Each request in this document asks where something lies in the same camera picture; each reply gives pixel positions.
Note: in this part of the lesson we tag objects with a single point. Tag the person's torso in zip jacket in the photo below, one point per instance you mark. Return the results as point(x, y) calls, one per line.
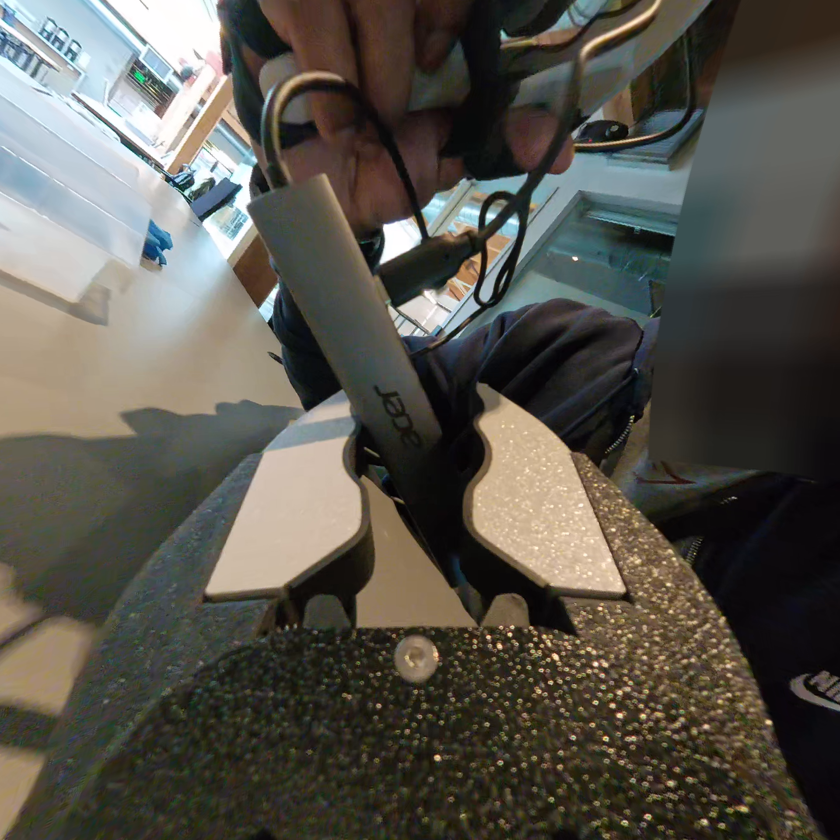
point(774, 590)

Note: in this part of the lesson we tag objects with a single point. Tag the person's right hand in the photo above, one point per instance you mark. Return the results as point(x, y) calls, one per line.
point(387, 164)

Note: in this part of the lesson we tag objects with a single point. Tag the blue cloth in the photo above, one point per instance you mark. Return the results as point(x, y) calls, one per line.
point(157, 243)

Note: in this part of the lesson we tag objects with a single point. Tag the clear plastic organizer box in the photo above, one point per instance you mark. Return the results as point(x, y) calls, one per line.
point(65, 197)

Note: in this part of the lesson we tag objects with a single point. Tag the grey usb hub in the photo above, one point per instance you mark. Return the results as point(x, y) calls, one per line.
point(341, 295)

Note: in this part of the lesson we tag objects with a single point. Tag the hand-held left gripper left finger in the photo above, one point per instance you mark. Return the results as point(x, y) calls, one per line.
point(289, 525)

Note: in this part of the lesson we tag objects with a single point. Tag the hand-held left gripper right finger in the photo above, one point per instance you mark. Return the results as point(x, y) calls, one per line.
point(544, 518)

